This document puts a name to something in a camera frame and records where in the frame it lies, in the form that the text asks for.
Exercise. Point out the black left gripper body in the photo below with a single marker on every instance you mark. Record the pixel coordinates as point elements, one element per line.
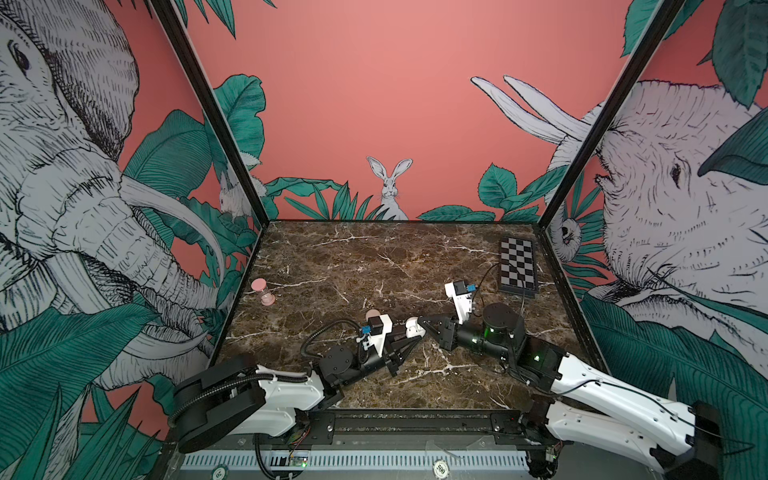
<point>388,360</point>

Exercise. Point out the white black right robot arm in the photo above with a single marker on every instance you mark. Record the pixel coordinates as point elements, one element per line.
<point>577,403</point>

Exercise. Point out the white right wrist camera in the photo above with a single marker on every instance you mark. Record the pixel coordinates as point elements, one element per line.
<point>462,295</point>

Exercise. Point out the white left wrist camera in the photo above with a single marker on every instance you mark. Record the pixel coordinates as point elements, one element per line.
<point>373,334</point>

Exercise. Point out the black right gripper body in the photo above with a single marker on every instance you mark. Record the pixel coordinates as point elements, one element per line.
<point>472,339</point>

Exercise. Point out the pink earbud charging case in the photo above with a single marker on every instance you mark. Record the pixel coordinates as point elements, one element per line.
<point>372,313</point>

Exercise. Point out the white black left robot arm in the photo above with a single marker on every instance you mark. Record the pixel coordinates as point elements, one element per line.
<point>240,396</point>

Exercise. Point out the pink sand hourglass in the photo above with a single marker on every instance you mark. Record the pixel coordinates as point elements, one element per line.
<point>262,291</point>

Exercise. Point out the black front mounting rail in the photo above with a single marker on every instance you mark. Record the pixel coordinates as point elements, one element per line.
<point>390,426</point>

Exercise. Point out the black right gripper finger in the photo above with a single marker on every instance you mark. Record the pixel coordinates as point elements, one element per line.
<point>439,320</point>
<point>439,334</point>

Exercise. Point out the black right corner frame post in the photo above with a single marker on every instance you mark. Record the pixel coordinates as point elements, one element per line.
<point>660,22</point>

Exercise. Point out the black corner frame post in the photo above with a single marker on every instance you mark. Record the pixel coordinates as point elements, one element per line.
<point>167,14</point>
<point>660,22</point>

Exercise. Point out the white round earbud case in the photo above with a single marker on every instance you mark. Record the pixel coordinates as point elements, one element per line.
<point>413,328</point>

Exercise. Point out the black left corner frame post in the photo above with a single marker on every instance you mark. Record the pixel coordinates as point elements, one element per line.
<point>167,14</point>

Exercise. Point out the folded black white chessboard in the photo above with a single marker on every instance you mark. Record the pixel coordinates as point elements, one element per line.
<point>518,269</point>

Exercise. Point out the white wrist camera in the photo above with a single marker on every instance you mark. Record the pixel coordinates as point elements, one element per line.
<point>373,334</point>
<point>462,295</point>

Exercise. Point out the white slotted cable duct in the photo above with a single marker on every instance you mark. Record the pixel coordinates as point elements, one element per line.
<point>357,460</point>

